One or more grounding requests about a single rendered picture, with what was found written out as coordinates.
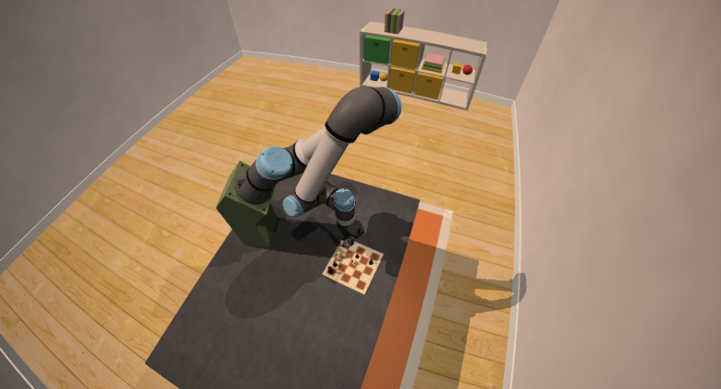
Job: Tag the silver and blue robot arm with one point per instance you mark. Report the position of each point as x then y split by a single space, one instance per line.
316 157

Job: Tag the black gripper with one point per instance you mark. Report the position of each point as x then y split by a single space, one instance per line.
352 227

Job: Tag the brown and cream chessboard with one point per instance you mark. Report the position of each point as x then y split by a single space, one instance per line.
356 277

